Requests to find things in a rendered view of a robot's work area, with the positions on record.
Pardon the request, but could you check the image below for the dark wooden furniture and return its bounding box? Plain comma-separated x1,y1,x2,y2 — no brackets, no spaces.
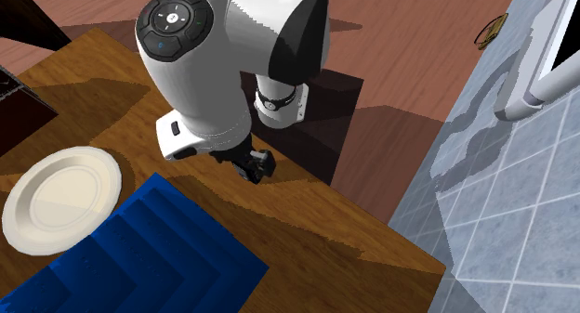
0,0,73,52

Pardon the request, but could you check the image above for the dark robot stand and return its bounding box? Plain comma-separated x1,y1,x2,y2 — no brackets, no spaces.
239,69,365,187

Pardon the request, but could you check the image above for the blue stepped box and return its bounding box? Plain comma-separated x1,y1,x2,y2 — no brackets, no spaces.
0,171,270,313

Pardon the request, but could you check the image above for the white framed wall fixture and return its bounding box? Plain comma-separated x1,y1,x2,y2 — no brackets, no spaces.
493,0,580,123

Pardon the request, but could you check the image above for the brass ring wall holder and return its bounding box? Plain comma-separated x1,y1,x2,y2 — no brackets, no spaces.
473,12,510,51

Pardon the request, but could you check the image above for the white round plate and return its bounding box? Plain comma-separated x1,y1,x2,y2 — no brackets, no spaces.
1,145,124,257

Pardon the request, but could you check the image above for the dark brown box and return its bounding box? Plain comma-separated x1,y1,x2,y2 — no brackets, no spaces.
0,65,59,158

